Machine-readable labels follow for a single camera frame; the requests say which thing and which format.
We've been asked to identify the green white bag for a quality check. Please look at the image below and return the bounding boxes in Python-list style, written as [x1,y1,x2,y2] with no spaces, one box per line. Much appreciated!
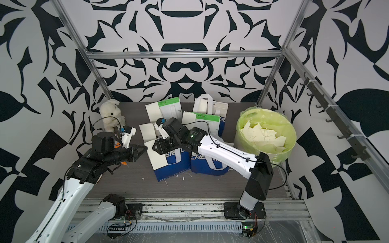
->
[192,112,223,137]
[158,97,183,122]

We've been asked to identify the blue white front right bag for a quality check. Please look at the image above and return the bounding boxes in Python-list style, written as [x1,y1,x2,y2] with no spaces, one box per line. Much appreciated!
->
[190,153,229,176]

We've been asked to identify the white blue back right bag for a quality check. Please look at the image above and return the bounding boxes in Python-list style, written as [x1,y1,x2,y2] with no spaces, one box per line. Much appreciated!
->
[192,94,229,117]

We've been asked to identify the aluminium frame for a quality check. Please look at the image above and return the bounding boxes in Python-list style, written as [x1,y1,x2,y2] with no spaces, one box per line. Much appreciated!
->
[52,1,389,190]

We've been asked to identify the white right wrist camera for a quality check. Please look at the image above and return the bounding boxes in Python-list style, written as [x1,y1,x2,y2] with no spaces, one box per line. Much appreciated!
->
[154,118,170,139]

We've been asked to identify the green white back left bag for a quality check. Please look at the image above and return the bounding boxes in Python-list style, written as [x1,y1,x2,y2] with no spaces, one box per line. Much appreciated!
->
[158,97,183,122]

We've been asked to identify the torn paper pieces in bin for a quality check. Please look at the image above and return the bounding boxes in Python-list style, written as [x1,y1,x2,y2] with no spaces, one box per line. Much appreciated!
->
[240,121,286,153]

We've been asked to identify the white receipt on left bag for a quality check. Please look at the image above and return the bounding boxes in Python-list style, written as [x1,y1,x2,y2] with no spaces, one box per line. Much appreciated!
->
[144,140,168,171]

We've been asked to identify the white plush rabbit toy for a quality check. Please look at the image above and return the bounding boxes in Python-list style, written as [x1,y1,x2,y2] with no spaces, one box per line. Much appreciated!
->
[100,99,126,132]

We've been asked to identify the green plastic bin liner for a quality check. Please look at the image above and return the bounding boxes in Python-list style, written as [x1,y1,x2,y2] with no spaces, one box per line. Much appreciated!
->
[234,107,297,164]

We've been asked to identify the black wall hook rail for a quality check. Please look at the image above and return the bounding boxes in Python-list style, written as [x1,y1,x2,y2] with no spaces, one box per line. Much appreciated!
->
[301,74,371,161]

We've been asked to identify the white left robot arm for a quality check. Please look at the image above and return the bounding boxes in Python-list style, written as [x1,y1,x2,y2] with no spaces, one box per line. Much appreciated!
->
[28,126,147,243]

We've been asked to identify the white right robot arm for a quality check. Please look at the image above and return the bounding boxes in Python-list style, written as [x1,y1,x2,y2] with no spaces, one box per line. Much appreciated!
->
[152,117,274,220]

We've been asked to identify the orange plush monster toy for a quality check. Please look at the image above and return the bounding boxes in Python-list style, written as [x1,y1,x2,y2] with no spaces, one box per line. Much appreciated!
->
[114,143,128,165]

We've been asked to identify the blue white front left bag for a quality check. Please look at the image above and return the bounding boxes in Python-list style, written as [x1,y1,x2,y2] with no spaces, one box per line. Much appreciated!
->
[154,149,191,182]

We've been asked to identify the white receipt on back bag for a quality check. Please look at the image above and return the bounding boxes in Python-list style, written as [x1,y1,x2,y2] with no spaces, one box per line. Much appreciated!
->
[145,102,163,123]

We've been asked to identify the green white middle bag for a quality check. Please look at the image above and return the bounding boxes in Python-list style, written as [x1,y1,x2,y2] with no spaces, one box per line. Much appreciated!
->
[192,112,223,137]

